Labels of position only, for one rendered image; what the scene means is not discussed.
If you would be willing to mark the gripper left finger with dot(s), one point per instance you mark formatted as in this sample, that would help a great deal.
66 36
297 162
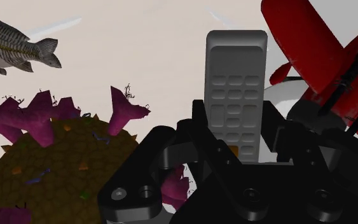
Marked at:
135 173

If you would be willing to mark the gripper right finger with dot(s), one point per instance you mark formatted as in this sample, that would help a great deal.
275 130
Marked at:
309 145

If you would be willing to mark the brown fruit with purple leaves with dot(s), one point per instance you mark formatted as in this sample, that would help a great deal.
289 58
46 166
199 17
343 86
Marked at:
57 161

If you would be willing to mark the red toy airplane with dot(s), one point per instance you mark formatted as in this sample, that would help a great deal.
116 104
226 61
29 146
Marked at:
302 37

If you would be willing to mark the grey remote control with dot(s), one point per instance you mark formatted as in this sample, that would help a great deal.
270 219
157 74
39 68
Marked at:
234 62

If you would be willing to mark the grey striped fish figure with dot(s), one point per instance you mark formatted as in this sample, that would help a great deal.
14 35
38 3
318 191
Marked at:
5 46

